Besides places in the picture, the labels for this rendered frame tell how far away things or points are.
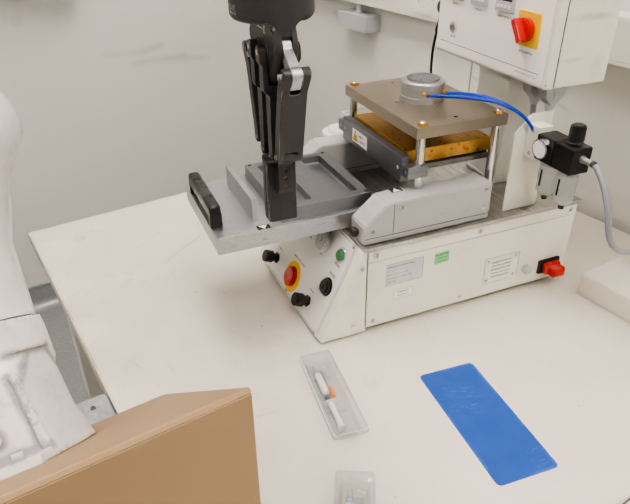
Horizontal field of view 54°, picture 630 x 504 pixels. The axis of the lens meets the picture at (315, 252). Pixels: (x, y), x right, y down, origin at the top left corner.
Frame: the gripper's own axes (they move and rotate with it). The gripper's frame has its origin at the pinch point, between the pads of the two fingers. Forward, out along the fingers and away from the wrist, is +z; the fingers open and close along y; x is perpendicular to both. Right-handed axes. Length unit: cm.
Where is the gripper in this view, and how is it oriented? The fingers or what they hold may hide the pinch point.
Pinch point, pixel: (279, 186)
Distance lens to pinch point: 63.1
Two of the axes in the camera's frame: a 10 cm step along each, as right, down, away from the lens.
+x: 9.3, -2.0, 3.1
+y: 3.7, 4.8, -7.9
